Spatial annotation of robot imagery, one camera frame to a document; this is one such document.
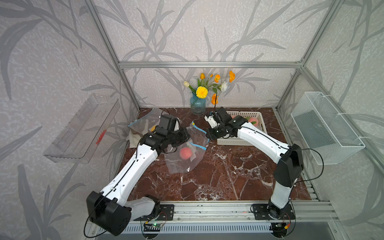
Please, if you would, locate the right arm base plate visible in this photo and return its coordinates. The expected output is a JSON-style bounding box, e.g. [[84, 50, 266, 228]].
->
[[250, 204, 296, 221]]

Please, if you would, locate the aluminium frame rail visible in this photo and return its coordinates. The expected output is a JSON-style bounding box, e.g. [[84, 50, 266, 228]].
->
[[162, 200, 339, 224]]

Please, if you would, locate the white perforated plastic basket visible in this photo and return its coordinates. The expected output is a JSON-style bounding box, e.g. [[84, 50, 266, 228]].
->
[[217, 111, 268, 146]]

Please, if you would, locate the clear plastic wall tray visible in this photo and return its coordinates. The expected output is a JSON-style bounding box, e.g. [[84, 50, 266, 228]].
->
[[43, 94, 121, 164]]

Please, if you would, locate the white wire mesh basket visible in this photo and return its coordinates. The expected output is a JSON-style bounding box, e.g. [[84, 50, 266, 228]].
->
[[291, 92, 366, 165]]

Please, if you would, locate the blue glass vase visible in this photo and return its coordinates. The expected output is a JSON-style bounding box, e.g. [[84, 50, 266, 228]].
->
[[190, 94, 206, 116]]

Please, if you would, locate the left circuit board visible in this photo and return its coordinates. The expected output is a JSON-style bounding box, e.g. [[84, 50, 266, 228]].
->
[[143, 223, 162, 232]]

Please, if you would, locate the right circuit board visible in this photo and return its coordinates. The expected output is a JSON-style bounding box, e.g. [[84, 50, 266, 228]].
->
[[270, 223, 288, 234]]

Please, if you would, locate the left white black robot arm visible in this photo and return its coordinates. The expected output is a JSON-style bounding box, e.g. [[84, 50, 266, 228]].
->
[[86, 115, 191, 236]]

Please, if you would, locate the clear zip-top bag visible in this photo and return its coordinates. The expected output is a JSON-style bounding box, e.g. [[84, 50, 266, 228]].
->
[[128, 108, 162, 135], [165, 122, 210, 174]]

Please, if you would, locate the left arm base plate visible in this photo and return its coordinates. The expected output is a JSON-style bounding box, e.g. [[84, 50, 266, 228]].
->
[[134, 204, 175, 222]]

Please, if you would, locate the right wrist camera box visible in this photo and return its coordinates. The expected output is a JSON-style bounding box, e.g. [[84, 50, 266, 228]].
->
[[205, 115, 218, 129]]

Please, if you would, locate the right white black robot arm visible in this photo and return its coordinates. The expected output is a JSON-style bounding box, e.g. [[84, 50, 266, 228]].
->
[[205, 107, 304, 212]]

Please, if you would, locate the orange yellow flower bouquet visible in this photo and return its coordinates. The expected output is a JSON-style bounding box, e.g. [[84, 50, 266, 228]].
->
[[184, 71, 236, 105]]

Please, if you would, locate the circuit board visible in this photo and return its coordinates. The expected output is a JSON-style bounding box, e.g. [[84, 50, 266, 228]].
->
[[143, 223, 162, 232], [270, 223, 288, 234]]

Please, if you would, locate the pink peach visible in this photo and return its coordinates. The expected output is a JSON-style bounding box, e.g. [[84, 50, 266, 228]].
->
[[180, 147, 193, 160], [249, 117, 259, 127]]

